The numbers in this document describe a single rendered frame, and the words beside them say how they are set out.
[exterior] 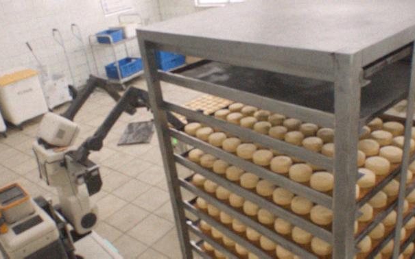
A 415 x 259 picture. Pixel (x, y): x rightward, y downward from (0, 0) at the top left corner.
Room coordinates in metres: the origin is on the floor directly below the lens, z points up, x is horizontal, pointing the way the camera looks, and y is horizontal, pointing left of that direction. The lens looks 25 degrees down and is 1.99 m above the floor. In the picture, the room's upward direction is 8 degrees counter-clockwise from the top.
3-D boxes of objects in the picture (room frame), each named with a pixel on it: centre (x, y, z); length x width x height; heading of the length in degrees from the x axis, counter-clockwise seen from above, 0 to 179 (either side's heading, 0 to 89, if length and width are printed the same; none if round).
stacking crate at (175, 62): (7.33, 0.57, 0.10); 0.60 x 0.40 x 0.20; 134
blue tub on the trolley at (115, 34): (6.51, 1.37, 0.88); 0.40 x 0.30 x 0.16; 50
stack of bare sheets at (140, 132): (4.43, 0.85, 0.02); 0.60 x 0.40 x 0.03; 174
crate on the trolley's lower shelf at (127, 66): (6.69, 1.27, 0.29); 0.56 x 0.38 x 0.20; 145
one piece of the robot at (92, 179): (2.06, 0.79, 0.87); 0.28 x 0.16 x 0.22; 39
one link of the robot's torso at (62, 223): (2.03, 0.93, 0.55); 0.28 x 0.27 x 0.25; 39
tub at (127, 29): (6.83, 1.16, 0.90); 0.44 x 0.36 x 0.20; 55
